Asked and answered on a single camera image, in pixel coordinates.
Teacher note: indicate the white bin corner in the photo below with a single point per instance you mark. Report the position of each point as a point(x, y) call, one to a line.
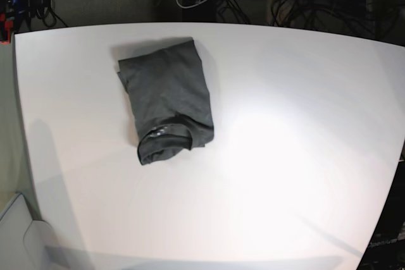
point(21, 244)

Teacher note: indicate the grey t-shirt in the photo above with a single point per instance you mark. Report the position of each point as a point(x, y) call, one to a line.
point(169, 100)

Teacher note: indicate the red clamp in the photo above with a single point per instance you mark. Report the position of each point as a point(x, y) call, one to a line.
point(6, 29)

